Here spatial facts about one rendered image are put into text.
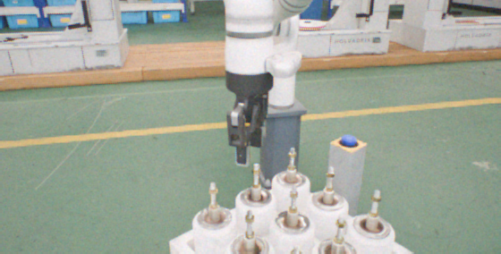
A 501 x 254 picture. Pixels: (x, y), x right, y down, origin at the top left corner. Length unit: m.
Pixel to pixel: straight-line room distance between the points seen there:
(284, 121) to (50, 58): 1.91
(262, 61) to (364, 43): 2.53
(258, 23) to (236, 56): 0.06
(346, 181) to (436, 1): 2.56
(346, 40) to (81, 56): 1.93
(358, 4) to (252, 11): 2.65
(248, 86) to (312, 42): 2.33
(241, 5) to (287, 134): 0.80
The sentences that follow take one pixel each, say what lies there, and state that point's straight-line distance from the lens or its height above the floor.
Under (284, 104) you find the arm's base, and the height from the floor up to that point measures 0.32.
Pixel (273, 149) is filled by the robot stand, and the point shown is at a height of 0.16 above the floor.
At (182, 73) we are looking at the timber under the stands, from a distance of 2.62.
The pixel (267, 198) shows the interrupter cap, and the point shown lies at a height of 0.25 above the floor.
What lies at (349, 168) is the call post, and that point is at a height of 0.26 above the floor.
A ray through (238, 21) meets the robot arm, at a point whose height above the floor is 0.69.
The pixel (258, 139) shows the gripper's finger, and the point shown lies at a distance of 0.64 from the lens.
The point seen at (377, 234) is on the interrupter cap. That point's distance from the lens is 0.81.
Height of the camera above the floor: 0.76
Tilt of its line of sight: 23 degrees down
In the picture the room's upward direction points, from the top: straight up
